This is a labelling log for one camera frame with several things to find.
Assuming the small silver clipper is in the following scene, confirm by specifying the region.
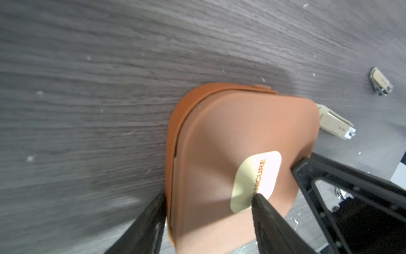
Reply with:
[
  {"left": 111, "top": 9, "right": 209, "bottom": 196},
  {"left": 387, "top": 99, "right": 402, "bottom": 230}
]
[{"left": 369, "top": 67, "right": 393, "bottom": 96}]

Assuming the brown nail clipper case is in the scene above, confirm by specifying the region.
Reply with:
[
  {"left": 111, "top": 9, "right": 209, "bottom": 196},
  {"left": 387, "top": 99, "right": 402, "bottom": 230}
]
[{"left": 166, "top": 83, "right": 320, "bottom": 254}]

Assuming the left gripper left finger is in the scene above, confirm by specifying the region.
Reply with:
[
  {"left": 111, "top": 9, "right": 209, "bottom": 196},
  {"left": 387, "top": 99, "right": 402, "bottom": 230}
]
[{"left": 105, "top": 193, "right": 167, "bottom": 254}]

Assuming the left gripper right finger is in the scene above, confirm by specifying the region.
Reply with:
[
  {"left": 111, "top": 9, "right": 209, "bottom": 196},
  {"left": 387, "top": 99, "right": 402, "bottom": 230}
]
[{"left": 252, "top": 193, "right": 315, "bottom": 254}]

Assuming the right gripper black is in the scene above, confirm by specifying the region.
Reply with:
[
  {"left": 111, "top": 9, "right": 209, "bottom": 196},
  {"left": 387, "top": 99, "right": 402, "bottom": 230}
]
[{"left": 292, "top": 153, "right": 406, "bottom": 254}]

